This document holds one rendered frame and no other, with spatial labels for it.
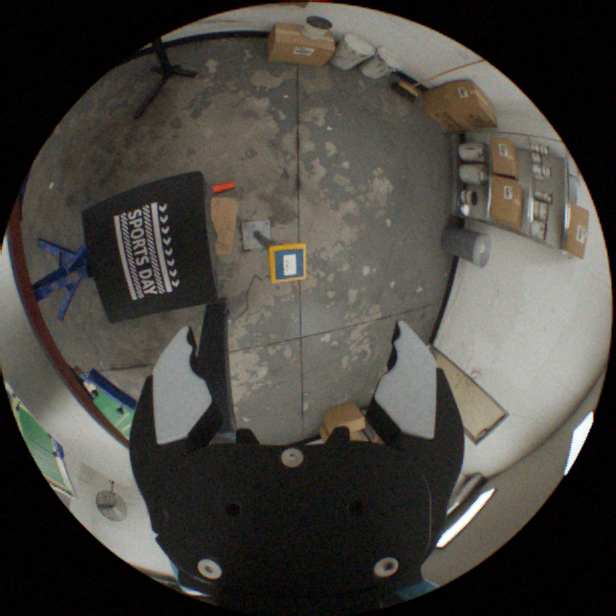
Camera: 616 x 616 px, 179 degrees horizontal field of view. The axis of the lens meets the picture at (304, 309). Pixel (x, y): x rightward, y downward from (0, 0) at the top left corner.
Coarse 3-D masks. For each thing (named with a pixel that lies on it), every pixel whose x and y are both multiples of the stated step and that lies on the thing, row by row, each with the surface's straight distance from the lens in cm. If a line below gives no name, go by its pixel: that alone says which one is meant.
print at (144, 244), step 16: (144, 208) 71; (160, 208) 69; (128, 224) 74; (144, 224) 71; (160, 224) 69; (128, 240) 74; (144, 240) 71; (160, 240) 69; (128, 256) 75; (144, 256) 72; (160, 256) 70; (128, 272) 77; (144, 272) 74; (160, 272) 71; (176, 272) 70; (128, 288) 79; (144, 288) 76; (160, 288) 73; (176, 288) 71
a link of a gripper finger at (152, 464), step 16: (144, 384) 10; (144, 400) 10; (144, 416) 9; (144, 432) 9; (144, 448) 8; (160, 448) 8; (176, 448) 8; (192, 448) 8; (144, 464) 8; (160, 464) 8; (176, 464) 7; (144, 480) 8; (160, 480) 7; (144, 496) 8; (160, 496) 7; (160, 512) 7; (160, 528) 7
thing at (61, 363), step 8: (40, 312) 78; (48, 336) 45; (56, 352) 42; (56, 360) 25; (64, 360) 83; (64, 368) 35; (64, 376) 22; (72, 376) 51; (72, 384) 26; (80, 392) 32; (88, 400) 39; (96, 408) 46; (96, 416) 23; (104, 416) 52; (104, 424) 24; (112, 432) 24
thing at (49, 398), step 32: (0, 256) 15; (0, 288) 15; (0, 320) 15; (32, 320) 18; (0, 352) 16; (32, 352) 15; (32, 384) 16; (64, 384) 16; (64, 416) 17; (96, 448) 19; (128, 448) 22; (128, 480) 22
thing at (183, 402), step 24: (192, 336) 13; (168, 360) 11; (192, 360) 10; (168, 384) 9; (192, 384) 9; (168, 408) 9; (192, 408) 8; (216, 408) 8; (168, 432) 8; (192, 432) 8; (216, 432) 9
